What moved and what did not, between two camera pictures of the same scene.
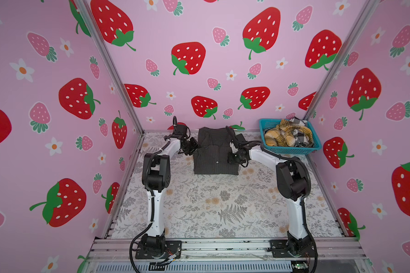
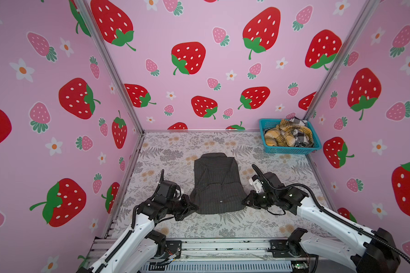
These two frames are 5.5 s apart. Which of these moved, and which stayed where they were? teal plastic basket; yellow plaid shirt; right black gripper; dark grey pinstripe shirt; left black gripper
Moved: left black gripper; right black gripper; dark grey pinstripe shirt
Stayed: yellow plaid shirt; teal plastic basket
